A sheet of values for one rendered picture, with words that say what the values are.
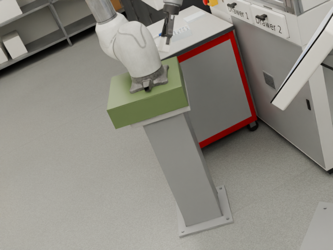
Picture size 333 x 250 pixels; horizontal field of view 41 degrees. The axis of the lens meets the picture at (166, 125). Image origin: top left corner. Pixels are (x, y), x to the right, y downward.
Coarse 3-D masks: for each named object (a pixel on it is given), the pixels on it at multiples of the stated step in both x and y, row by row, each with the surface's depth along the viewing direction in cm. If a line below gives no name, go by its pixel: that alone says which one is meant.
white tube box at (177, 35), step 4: (180, 28) 266; (188, 28) 262; (176, 32) 263; (180, 32) 261; (184, 32) 260; (188, 32) 260; (172, 36) 260; (176, 36) 260; (180, 36) 261; (184, 36) 261; (172, 40) 261; (176, 40) 262
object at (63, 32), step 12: (36, 0) 586; (48, 0) 549; (24, 12) 548; (120, 12) 588; (0, 24) 540; (60, 24) 566; (72, 24) 611; (84, 24) 591; (48, 36) 602; (60, 36) 582; (36, 48) 574; (12, 60) 566
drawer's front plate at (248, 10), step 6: (228, 0) 244; (234, 0) 237; (240, 0) 231; (240, 6) 233; (246, 6) 226; (228, 12) 252; (234, 12) 244; (240, 12) 237; (246, 12) 229; (240, 18) 240; (246, 18) 233; (252, 18) 228
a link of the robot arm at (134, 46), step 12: (132, 24) 192; (120, 36) 190; (132, 36) 188; (144, 36) 190; (120, 48) 192; (132, 48) 189; (144, 48) 190; (156, 48) 196; (120, 60) 200; (132, 60) 192; (144, 60) 192; (156, 60) 195; (132, 72) 197; (144, 72) 195
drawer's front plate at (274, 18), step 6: (252, 6) 220; (258, 6) 216; (252, 12) 223; (258, 12) 216; (264, 12) 210; (270, 12) 205; (276, 12) 203; (270, 18) 208; (276, 18) 202; (282, 18) 197; (258, 24) 223; (276, 24) 205; (282, 24) 199; (270, 30) 213; (276, 30) 208; (282, 30) 202; (282, 36) 204; (288, 36) 202
